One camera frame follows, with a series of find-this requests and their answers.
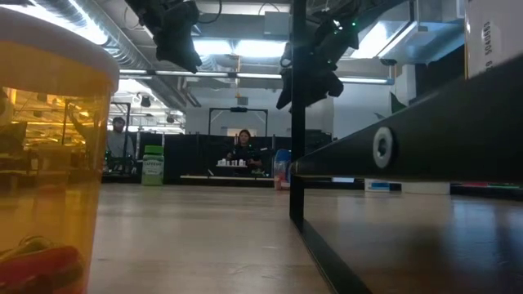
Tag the black background gantry frame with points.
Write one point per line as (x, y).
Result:
(238, 109)

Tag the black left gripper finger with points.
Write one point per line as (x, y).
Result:
(190, 62)

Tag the blue-capped Tums bottle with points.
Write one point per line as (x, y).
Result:
(282, 171)

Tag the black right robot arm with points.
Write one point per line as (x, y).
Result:
(367, 14)

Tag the person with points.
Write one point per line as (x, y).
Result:
(244, 153)
(118, 145)

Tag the white background table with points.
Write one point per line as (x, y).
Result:
(204, 177)

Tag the white bottle blue label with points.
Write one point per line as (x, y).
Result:
(378, 186)

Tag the green bottle green cap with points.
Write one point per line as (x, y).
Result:
(153, 169)

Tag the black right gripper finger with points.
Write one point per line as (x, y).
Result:
(285, 85)
(335, 85)

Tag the orange pill bottle white cap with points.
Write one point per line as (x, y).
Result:
(49, 163)

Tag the long fluorescent light fixture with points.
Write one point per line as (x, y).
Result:
(212, 74)

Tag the black partition wall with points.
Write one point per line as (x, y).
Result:
(188, 155)

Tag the white bottle barcode label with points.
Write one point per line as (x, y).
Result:
(490, 36)

